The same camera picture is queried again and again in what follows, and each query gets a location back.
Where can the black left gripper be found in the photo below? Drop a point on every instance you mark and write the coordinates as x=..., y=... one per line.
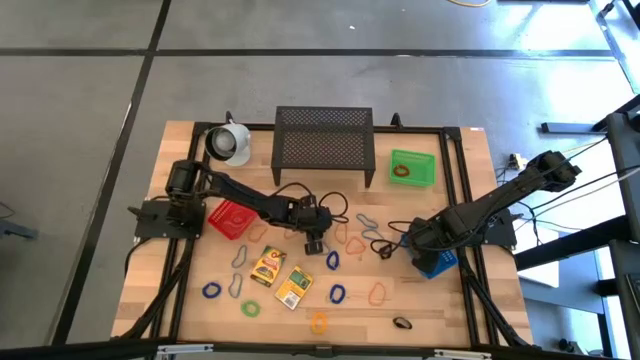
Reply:
x=310, y=217

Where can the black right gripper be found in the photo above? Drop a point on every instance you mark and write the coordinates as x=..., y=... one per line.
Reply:
x=425, y=240

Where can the blue coil wristband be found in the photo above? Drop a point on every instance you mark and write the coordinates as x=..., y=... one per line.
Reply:
x=204, y=290
x=331, y=294
x=328, y=260

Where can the yellow green crayon box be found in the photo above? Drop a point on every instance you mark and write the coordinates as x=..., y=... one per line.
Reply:
x=268, y=266
x=294, y=287

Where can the orange coil wristband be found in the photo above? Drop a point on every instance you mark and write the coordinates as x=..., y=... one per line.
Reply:
x=395, y=171

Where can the black coil wristband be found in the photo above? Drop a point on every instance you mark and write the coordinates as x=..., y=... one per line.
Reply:
x=396, y=321

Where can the grey-blue silicone band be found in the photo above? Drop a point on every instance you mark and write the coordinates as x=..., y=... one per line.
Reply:
x=233, y=260
x=231, y=287

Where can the green coil wristband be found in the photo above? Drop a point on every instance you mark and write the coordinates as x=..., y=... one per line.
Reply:
x=243, y=308

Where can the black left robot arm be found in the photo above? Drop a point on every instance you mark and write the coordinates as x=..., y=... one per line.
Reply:
x=240, y=192

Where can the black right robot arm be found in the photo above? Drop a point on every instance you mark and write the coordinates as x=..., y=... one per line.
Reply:
x=500, y=195

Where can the black perforated metal desk riser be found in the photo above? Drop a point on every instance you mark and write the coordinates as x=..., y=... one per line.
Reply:
x=322, y=145

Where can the blue plastic basket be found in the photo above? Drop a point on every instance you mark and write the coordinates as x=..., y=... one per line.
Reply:
x=447, y=260

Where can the black oval object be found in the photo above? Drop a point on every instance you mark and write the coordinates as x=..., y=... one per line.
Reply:
x=385, y=252

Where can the green plastic basket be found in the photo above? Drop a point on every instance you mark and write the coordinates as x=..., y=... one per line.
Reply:
x=420, y=162

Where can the red plastic basket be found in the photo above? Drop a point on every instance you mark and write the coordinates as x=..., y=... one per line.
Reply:
x=230, y=220

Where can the yellow coil wristband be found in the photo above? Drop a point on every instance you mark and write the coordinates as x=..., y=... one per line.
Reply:
x=313, y=323

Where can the black clamp knob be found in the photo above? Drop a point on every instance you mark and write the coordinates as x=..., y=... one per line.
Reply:
x=229, y=118
x=396, y=121

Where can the grey chair base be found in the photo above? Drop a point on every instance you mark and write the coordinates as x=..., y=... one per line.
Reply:
x=15, y=231

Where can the black desk frame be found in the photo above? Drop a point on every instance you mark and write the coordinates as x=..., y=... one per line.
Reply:
x=625, y=150

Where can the black camera rig bar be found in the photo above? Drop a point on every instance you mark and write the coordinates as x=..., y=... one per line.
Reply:
x=100, y=350

